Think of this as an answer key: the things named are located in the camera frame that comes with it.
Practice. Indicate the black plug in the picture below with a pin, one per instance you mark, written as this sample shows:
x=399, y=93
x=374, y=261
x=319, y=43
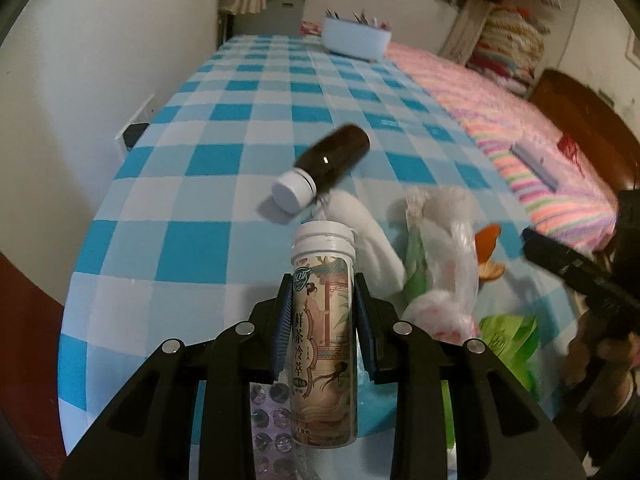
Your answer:
x=134, y=135

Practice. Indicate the grey chair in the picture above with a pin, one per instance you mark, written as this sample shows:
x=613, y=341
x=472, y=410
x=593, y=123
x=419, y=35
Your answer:
x=270, y=10

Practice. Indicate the clear plastic bag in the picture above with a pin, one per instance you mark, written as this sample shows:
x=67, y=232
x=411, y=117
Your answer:
x=460, y=260

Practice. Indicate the white round container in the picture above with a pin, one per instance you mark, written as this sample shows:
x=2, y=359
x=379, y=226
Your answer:
x=350, y=40

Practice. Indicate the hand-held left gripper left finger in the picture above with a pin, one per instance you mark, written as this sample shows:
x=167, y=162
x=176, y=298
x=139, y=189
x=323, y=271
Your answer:
x=285, y=320

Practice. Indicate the green tissue packet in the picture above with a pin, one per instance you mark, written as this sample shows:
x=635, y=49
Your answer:
x=510, y=340

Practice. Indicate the dark red wooden door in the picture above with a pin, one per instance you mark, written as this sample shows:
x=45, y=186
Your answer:
x=25, y=360

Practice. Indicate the wooden headboard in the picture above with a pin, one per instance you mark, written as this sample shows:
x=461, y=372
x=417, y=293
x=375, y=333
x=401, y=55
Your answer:
x=575, y=110

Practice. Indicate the brown bottle white cap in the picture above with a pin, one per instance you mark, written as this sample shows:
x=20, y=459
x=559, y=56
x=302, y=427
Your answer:
x=335, y=152

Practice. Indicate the illustrated plastic drink bottle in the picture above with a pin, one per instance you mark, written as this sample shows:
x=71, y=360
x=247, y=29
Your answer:
x=322, y=310

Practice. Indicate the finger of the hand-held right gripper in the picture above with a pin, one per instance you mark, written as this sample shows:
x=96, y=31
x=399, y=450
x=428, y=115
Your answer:
x=560, y=260

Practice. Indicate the white wall socket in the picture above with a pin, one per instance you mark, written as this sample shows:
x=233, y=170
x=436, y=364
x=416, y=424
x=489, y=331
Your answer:
x=142, y=110

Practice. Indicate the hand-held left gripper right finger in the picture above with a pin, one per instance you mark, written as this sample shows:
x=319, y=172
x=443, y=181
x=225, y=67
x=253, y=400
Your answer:
x=367, y=340

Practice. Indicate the stack of folded quilts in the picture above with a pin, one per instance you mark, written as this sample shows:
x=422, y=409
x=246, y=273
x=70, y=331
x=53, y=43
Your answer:
x=505, y=45

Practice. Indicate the pink striped bed sheet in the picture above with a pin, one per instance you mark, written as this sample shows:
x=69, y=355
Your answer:
x=500, y=125

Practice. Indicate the silver blister pill sheet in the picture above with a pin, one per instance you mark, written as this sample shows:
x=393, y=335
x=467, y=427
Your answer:
x=272, y=430

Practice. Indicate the red patterned pouch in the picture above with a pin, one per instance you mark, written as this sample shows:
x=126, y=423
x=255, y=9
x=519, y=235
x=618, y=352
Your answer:
x=570, y=147

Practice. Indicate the light blue plastic case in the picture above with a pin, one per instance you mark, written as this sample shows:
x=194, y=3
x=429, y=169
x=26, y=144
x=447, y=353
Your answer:
x=535, y=165

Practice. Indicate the framed wall picture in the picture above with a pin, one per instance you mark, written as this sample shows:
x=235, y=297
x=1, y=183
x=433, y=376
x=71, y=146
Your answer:
x=634, y=50

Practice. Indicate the green plush toy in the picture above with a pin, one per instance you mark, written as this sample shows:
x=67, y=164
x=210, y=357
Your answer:
x=360, y=240

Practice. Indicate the person's right hand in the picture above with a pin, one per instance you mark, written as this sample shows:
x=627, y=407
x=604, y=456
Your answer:
x=610, y=360

